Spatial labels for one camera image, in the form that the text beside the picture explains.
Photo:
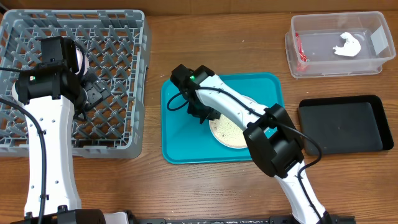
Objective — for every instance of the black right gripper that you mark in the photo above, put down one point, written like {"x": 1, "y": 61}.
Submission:
{"x": 192, "y": 111}

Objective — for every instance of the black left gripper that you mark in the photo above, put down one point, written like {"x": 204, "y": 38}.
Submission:
{"x": 94, "y": 92}

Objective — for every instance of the small pink bowl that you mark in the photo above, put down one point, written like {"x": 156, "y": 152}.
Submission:
{"x": 83, "y": 63}

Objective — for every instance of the large white plate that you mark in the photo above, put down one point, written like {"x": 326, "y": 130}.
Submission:
{"x": 247, "y": 116}

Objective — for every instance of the red snack wrapper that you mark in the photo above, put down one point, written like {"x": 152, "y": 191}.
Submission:
{"x": 301, "y": 66}

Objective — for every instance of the white tissue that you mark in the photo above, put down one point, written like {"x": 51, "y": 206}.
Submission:
{"x": 351, "y": 47}

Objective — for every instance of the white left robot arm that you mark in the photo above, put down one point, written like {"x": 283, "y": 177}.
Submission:
{"x": 57, "y": 91}

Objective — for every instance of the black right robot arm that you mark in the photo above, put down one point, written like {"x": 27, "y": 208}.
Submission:
{"x": 275, "y": 145}

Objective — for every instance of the grey plastic dish rack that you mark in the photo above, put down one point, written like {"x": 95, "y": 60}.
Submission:
{"x": 117, "y": 44}

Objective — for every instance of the teal serving tray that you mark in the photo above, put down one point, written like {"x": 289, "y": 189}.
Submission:
{"x": 186, "y": 141}

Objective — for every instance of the pile of rice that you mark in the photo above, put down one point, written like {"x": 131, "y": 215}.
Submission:
{"x": 227, "y": 133}

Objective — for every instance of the clear plastic bin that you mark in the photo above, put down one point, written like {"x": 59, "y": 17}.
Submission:
{"x": 321, "y": 32}

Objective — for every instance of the black tray bin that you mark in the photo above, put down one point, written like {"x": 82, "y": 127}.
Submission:
{"x": 347, "y": 124}

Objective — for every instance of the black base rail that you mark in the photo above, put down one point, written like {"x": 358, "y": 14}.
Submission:
{"x": 125, "y": 217}

